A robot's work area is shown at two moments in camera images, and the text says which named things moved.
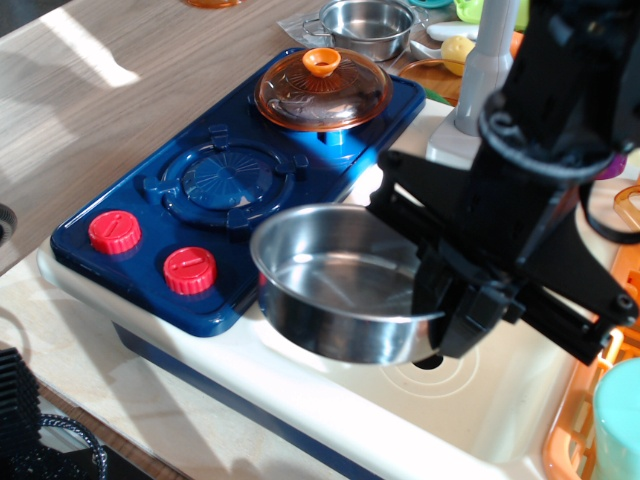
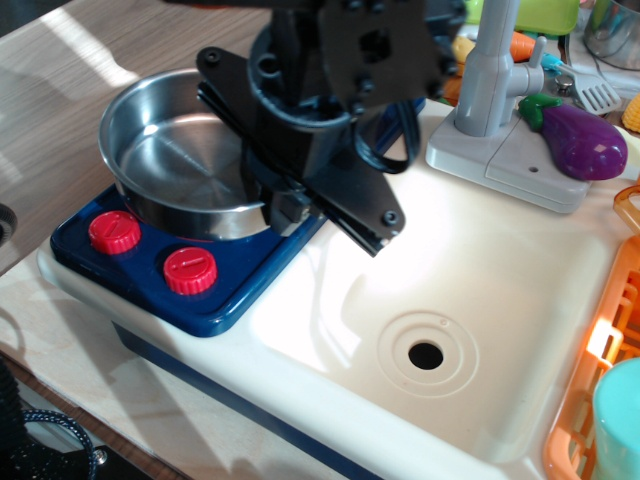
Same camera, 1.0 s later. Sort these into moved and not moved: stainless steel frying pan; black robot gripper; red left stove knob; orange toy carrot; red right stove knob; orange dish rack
Moved: black robot gripper; stainless steel frying pan
Not moved: red right stove knob; orange dish rack; red left stove knob; orange toy carrot
